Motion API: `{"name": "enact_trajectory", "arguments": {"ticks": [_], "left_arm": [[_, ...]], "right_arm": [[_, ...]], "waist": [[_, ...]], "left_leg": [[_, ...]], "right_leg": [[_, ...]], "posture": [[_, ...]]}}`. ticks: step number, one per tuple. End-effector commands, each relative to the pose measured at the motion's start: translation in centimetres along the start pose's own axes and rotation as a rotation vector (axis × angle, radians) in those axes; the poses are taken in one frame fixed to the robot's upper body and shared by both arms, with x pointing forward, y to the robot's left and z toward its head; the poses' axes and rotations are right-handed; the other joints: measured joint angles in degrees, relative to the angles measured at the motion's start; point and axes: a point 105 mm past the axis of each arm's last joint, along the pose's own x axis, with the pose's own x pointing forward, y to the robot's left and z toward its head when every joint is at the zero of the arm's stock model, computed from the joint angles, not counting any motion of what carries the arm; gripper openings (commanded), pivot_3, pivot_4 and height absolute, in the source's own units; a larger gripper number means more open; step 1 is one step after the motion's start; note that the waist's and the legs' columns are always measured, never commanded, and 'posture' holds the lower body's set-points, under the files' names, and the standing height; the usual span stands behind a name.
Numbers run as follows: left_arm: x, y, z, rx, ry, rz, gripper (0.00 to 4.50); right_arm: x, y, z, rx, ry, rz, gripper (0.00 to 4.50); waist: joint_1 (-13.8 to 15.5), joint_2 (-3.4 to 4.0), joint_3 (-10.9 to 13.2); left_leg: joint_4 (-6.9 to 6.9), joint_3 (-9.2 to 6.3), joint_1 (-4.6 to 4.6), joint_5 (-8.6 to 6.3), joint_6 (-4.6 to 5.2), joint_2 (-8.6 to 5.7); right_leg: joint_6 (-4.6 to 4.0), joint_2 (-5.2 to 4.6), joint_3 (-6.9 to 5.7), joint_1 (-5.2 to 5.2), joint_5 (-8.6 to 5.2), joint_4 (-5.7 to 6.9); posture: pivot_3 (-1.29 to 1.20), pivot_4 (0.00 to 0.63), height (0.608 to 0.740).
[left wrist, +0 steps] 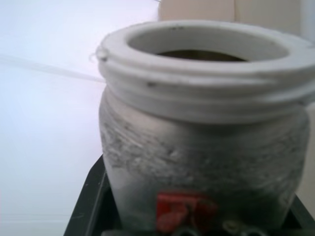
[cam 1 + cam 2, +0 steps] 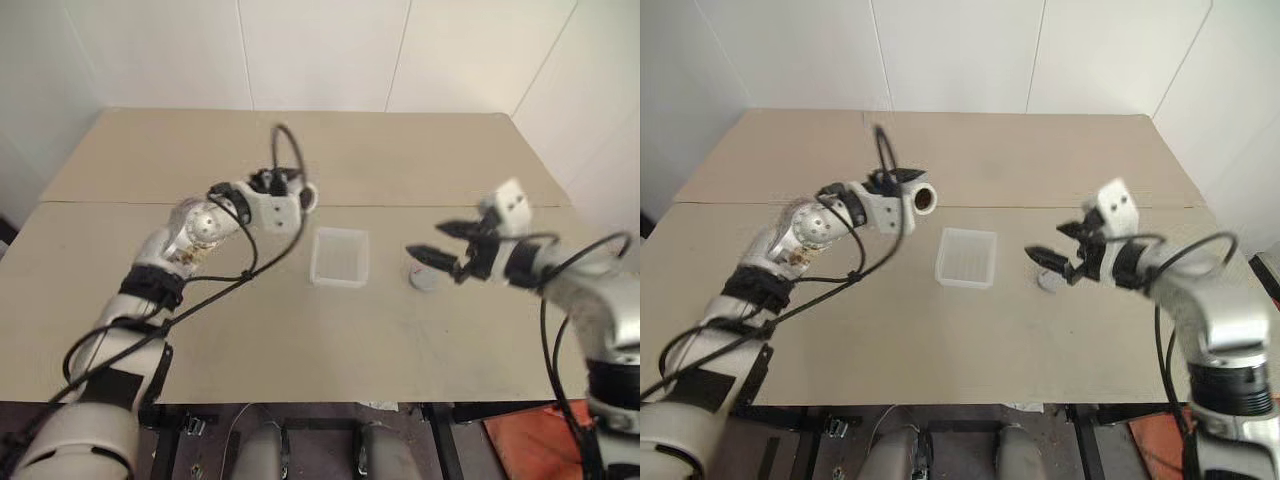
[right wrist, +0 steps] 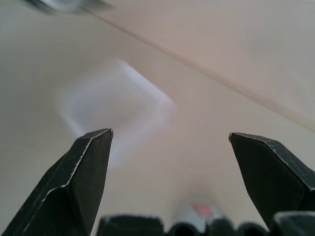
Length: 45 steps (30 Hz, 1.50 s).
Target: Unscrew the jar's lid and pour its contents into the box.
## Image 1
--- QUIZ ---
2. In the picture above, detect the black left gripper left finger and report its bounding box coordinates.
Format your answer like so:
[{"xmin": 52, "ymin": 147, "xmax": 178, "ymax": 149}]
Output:
[{"xmin": 63, "ymin": 154, "xmax": 123, "ymax": 236}]

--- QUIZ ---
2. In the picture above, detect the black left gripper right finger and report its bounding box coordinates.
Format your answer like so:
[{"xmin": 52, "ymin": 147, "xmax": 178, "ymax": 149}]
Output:
[{"xmin": 283, "ymin": 191, "xmax": 315, "ymax": 236}]

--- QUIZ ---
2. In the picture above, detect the white plastic jar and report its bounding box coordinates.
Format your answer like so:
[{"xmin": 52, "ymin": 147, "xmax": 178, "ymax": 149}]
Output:
[{"xmin": 89, "ymin": 20, "xmax": 315, "ymax": 236}]

